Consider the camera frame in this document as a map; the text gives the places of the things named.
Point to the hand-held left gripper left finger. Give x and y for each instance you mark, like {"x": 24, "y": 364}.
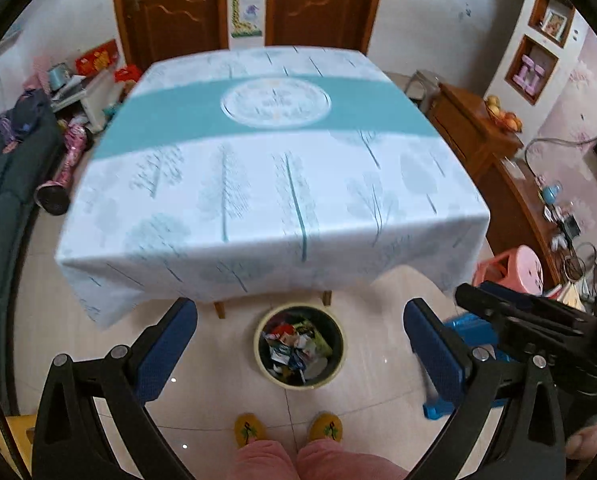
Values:
{"x": 171, "y": 345}

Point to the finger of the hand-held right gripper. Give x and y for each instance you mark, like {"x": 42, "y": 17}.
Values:
{"x": 483, "y": 305}
{"x": 528, "y": 302}

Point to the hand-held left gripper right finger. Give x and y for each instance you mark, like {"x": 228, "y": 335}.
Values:
{"x": 431, "y": 345}

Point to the yellow rimmed trash bin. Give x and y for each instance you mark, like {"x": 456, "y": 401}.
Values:
{"x": 334, "y": 332}

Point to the person's right hand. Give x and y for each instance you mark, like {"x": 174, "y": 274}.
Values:
{"x": 593, "y": 435}

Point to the blue plastic stool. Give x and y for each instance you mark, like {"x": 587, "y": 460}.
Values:
{"x": 473, "y": 327}

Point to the pink plastic stool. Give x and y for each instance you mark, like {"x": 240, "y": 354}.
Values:
{"x": 521, "y": 267}

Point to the stack of books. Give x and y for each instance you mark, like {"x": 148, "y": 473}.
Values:
{"x": 568, "y": 296}

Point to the black power adapter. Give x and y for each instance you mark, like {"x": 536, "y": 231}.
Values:
{"x": 572, "y": 226}

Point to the small blue teapot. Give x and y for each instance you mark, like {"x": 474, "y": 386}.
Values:
{"x": 552, "y": 193}

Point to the yellow slipper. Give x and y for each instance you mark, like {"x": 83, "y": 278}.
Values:
{"x": 250, "y": 430}
{"x": 326, "y": 427}

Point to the heap of crumpled packaging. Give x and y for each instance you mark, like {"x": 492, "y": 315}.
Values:
{"x": 293, "y": 347}

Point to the person's right leg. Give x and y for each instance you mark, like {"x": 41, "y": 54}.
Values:
{"x": 343, "y": 462}

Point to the table with tree-pattern cloth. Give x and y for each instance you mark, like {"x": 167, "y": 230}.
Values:
{"x": 228, "y": 210}

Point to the wooden cabinet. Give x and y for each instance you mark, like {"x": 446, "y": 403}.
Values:
{"x": 478, "y": 150}

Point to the yellow plastic stool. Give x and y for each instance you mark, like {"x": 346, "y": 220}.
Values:
{"x": 16, "y": 445}

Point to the bowl of fruit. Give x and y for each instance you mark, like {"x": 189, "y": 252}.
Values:
{"x": 503, "y": 117}

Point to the grey plastic stool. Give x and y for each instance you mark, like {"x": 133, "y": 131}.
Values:
{"x": 423, "y": 87}

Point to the pink ornament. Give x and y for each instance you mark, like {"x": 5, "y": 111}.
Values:
{"x": 528, "y": 75}

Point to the dark green sofa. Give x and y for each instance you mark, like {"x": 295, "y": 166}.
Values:
{"x": 3, "y": 185}

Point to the white side table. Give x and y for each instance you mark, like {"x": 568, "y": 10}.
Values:
{"x": 96, "y": 97}

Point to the purple bag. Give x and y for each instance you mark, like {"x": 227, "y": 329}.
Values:
{"x": 26, "y": 115}

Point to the small red box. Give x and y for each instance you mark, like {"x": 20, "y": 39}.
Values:
{"x": 128, "y": 75}

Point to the framed picture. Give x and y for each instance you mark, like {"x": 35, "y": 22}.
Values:
{"x": 553, "y": 21}

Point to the light blue pot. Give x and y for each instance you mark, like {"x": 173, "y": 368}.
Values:
{"x": 58, "y": 76}

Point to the large red gift box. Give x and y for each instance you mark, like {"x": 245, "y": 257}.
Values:
{"x": 96, "y": 58}

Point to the pink box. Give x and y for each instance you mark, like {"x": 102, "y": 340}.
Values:
{"x": 39, "y": 72}

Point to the brown wooden door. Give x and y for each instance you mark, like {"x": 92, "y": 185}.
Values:
{"x": 323, "y": 10}
{"x": 173, "y": 15}

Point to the wooden framed wall niche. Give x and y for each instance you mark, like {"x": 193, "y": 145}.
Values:
{"x": 534, "y": 10}
{"x": 511, "y": 72}

